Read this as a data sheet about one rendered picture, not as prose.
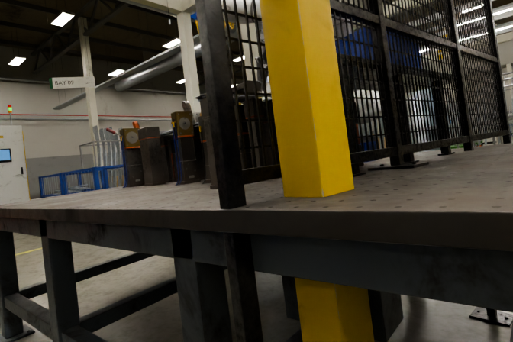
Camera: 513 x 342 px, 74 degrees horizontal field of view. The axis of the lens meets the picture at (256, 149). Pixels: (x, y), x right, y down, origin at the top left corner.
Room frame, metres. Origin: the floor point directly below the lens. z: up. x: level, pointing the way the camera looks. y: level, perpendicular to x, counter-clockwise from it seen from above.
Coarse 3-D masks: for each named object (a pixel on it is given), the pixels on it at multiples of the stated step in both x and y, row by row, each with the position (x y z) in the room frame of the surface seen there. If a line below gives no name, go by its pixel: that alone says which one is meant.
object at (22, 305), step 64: (0, 256) 1.77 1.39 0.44; (64, 256) 1.30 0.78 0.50; (128, 256) 2.31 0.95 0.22; (192, 256) 0.71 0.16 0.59; (256, 256) 0.60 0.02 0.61; (320, 256) 0.52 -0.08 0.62; (384, 256) 0.45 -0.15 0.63; (448, 256) 0.40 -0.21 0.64; (512, 256) 0.36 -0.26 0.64; (0, 320) 1.80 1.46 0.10; (64, 320) 1.28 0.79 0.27; (192, 320) 0.73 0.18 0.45; (384, 320) 0.72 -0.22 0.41
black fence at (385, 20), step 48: (336, 0) 0.88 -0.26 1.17; (384, 0) 1.04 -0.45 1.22; (432, 0) 1.31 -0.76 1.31; (480, 0) 1.74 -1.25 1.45; (240, 48) 0.64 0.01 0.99; (384, 48) 0.99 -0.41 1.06; (432, 48) 1.26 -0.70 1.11; (480, 48) 1.66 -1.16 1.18; (384, 96) 0.99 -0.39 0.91; (432, 96) 1.23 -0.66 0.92; (480, 96) 1.59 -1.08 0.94; (240, 144) 0.63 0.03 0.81; (432, 144) 1.16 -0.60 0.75; (240, 192) 0.60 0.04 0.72; (240, 240) 0.59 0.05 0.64; (240, 288) 0.58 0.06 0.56; (240, 336) 0.59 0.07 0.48
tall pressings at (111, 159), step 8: (96, 128) 9.60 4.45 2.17; (104, 128) 9.96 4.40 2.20; (120, 128) 10.23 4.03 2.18; (96, 136) 9.59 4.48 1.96; (104, 136) 9.60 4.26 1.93; (112, 136) 9.91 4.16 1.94; (104, 144) 9.59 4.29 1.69; (112, 144) 9.90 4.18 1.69; (104, 152) 9.58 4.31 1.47; (112, 152) 9.90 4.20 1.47; (104, 160) 9.58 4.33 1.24; (112, 160) 9.89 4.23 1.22; (120, 160) 9.90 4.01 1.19; (120, 176) 9.88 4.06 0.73; (120, 184) 9.88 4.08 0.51
